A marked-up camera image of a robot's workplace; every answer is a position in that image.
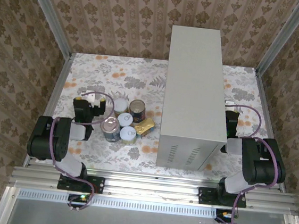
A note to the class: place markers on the orange fruit can plastic lid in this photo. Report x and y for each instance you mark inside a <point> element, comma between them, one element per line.
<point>120,105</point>

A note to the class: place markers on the tall blue can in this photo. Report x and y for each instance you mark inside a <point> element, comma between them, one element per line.
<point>110,129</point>

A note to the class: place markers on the small yellow label can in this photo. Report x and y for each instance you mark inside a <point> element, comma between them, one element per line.
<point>125,119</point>

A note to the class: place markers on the navy red can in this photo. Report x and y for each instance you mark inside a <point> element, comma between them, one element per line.
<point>137,110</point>

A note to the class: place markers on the small green label can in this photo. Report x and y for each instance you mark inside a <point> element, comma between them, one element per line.
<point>128,135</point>

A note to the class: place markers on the gold rectangular luncheon meat tin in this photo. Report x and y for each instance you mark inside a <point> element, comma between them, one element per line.
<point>144,127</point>

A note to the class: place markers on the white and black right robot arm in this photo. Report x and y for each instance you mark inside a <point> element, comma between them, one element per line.
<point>261,166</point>

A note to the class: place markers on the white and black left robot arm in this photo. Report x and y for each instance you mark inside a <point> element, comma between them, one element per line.
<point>45,138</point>

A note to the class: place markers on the floral patterned table cover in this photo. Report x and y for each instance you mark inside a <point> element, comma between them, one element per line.
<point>111,70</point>

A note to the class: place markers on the grey metal cabinet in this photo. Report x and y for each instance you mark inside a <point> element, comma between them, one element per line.
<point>194,90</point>

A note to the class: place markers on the small circuit board with LED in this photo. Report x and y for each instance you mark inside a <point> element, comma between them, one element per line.
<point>79,198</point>
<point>225,215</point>

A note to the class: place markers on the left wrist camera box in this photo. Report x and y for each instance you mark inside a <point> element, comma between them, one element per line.
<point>90,96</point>

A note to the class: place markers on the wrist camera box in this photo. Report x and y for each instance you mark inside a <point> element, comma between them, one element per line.
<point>90,96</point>
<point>230,103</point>

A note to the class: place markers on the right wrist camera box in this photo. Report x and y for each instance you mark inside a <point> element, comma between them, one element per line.
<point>230,103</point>

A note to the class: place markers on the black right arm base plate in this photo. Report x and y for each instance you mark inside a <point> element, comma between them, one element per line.
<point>207,197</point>

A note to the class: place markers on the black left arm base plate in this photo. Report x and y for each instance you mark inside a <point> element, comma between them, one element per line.
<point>96,185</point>

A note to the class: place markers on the aluminium frame post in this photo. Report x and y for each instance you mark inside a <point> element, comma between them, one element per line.
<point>50,16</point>
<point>283,37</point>

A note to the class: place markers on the aluminium mounting rail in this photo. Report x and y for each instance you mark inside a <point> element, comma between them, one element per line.
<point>152,190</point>

